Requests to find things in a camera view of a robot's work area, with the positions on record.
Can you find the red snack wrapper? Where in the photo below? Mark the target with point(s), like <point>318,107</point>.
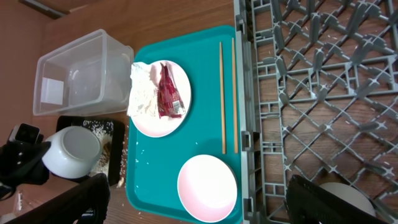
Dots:
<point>169,101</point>

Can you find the black rectangular tray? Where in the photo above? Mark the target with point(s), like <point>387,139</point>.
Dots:
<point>66,121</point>

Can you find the clear plastic waste bin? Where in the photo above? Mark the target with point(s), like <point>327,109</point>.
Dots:
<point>88,76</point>

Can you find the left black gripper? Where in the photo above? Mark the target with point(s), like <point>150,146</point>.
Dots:
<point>21,163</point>

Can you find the pink shallow bowl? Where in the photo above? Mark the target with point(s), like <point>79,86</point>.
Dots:
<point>207,188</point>

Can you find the teal plastic serving tray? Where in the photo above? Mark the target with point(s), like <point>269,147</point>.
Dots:
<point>153,164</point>

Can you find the white rice pile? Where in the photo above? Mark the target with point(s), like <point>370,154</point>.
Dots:
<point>110,134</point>

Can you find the left wooden chopstick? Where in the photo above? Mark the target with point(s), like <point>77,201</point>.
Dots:
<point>223,126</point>

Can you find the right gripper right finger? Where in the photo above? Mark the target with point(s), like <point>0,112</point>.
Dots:
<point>306,202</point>

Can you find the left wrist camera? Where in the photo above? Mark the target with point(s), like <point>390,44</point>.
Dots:
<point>24,133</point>

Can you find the grey plastic dishwasher rack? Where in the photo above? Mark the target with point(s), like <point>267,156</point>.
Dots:
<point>318,92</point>

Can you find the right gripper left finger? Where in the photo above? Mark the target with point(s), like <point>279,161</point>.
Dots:
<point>84,203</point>

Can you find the right wooden chopstick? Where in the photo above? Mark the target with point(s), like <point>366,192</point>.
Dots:
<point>235,108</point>

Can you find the white round plate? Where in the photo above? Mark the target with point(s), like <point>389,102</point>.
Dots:
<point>156,127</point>

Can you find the white napkin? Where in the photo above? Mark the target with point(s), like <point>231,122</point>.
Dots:
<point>143,94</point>

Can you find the grey bowl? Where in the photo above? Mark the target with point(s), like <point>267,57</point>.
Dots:
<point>73,151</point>

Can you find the wooden chopstick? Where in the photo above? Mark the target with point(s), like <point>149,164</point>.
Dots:
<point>223,126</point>
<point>235,108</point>

